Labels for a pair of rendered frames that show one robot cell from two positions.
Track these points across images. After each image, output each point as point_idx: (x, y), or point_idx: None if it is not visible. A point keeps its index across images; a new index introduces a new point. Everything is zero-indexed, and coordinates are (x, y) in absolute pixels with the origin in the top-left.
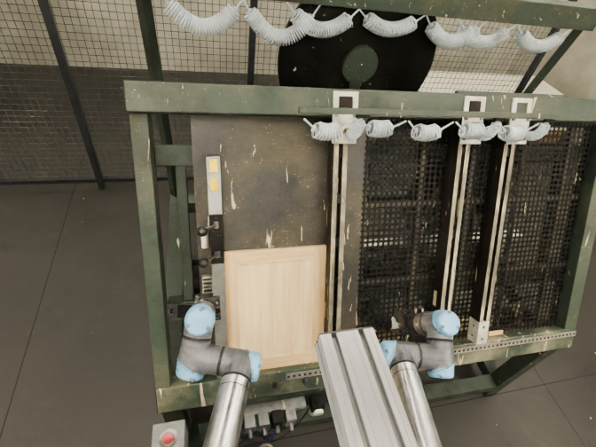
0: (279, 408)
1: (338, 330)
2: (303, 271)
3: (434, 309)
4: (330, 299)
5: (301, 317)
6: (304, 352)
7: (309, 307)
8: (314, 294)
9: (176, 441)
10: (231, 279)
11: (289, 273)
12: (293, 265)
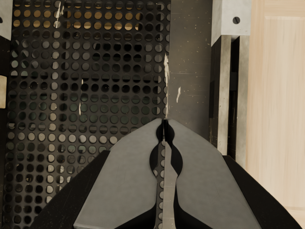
0: None
1: (225, 60)
2: (276, 184)
3: (1, 67)
4: (243, 136)
5: (281, 91)
6: (278, 16)
7: (267, 111)
8: (257, 137)
9: None
10: None
11: (303, 184)
12: (296, 199)
